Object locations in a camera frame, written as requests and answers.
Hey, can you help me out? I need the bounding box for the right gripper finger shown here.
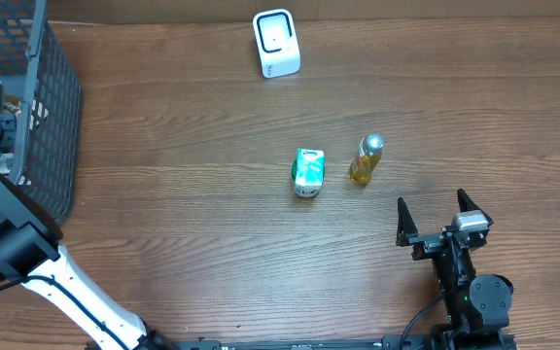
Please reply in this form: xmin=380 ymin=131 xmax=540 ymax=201
xmin=396 ymin=197 xmax=419 ymax=247
xmin=456 ymin=189 xmax=494 ymax=227

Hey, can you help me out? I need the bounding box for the yellow liquid bottle silver cap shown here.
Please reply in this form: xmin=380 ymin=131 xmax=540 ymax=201
xmin=349 ymin=133 xmax=385 ymax=185

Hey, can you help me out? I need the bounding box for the teal tissue pack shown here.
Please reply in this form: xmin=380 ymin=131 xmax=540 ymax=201
xmin=291 ymin=149 xmax=325 ymax=197
xmin=0 ymin=152 xmax=15 ymax=174

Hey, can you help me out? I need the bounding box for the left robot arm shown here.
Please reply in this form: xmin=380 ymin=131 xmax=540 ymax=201
xmin=0 ymin=173 xmax=174 ymax=349

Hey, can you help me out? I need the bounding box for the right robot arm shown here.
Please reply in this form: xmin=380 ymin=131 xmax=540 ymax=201
xmin=384 ymin=189 xmax=517 ymax=349

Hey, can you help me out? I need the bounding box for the white barcode scanner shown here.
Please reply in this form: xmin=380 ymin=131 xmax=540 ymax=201
xmin=252 ymin=8 xmax=301 ymax=79

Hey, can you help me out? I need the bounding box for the grey plastic shopping basket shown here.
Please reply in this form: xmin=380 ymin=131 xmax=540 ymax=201
xmin=0 ymin=0 xmax=83 ymax=224

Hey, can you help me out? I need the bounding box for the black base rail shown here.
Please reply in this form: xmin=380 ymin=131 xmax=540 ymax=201
xmin=172 ymin=334 xmax=519 ymax=350

